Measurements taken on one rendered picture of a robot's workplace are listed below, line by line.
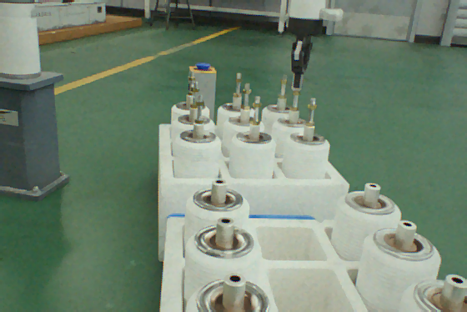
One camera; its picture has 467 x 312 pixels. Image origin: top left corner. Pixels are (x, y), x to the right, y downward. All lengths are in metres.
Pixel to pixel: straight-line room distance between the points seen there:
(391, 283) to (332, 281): 0.11
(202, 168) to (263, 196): 0.14
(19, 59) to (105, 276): 0.56
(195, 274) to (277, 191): 0.42
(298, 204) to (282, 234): 0.19
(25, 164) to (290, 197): 0.67
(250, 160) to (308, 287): 0.33
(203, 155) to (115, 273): 0.29
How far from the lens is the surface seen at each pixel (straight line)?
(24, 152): 1.26
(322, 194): 0.99
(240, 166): 0.96
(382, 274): 0.64
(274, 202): 0.97
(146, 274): 0.97
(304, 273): 0.71
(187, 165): 0.95
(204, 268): 0.57
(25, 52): 1.23
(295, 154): 0.99
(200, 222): 0.67
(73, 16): 4.26
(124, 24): 4.92
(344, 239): 0.75
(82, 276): 0.98
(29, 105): 1.23
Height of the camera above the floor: 0.56
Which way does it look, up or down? 21 degrees down
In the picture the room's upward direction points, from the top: 4 degrees clockwise
